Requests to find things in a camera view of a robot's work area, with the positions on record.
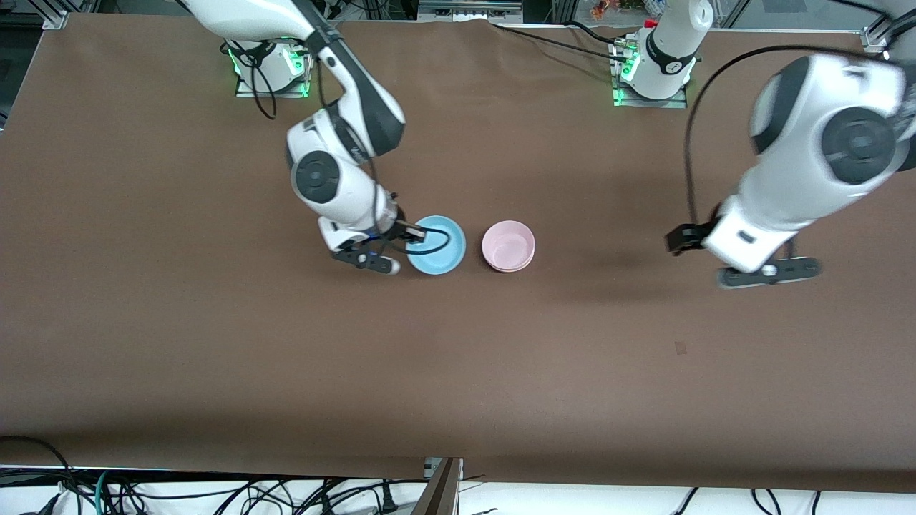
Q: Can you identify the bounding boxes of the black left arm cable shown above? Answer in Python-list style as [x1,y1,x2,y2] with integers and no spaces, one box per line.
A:
[684,44,813,228]

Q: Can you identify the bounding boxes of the aluminium corner profile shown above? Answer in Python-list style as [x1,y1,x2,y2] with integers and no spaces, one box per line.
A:
[861,21,895,52]

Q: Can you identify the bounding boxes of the black looped floor cable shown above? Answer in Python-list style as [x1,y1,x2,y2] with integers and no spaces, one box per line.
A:
[0,435,76,515]

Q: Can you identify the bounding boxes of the aluminium post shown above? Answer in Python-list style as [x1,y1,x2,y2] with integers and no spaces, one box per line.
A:
[411,458,464,515]

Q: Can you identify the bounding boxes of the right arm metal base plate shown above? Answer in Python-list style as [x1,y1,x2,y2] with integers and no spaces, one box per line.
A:
[235,39,313,99]

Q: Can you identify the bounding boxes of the pink bowl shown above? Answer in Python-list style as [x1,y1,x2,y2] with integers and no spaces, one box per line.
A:
[481,220,536,272]

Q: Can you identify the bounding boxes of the aluminium frame rail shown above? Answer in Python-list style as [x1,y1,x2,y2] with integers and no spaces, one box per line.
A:
[417,0,525,24]

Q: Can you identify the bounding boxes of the brown table cloth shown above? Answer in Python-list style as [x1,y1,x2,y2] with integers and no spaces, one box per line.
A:
[0,13,916,494]

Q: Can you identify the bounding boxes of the black cable on cloth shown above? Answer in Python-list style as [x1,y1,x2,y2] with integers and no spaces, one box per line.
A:
[494,24,620,58]
[565,20,630,45]

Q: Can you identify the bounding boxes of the teal cable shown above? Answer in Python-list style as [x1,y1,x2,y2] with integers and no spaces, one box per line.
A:
[94,469,119,515]

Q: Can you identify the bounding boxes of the blue bowl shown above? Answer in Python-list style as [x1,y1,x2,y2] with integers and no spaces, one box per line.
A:
[406,215,467,277]

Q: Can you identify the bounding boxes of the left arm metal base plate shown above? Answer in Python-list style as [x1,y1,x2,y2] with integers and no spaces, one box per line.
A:
[612,36,689,109]

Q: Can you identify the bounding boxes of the colourful background objects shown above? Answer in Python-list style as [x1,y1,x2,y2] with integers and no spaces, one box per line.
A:
[590,0,666,20]

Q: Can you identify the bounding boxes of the black floor cable bundle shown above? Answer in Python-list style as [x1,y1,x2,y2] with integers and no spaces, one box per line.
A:
[72,476,423,515]

